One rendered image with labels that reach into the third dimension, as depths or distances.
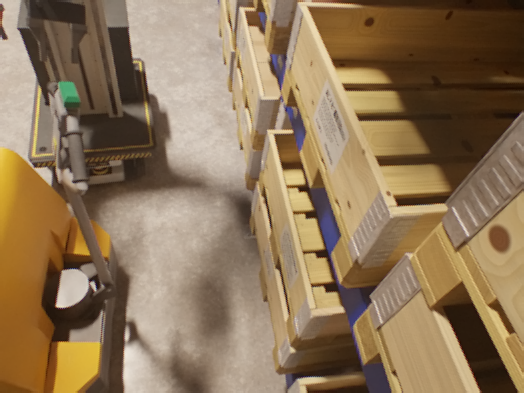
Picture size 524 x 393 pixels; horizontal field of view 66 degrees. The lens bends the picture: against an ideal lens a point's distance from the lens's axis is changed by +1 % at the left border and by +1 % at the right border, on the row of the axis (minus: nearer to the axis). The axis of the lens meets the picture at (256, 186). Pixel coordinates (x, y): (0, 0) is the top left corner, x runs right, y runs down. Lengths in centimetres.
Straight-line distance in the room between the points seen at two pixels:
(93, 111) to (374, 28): 182
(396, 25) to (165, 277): 169
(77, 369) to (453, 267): 153
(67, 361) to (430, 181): 149
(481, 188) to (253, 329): 179
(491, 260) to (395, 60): 111
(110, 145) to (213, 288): 103
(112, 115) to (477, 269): 235
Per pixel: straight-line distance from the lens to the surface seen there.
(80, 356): 190
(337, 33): 145
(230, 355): 220
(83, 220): 149
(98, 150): 251
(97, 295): 194
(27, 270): 173
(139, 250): 244
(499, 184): 58
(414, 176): 119
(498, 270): 60
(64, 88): 114
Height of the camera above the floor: 211
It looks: 51 degrees down
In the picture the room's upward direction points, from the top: 11 degrees clockwise
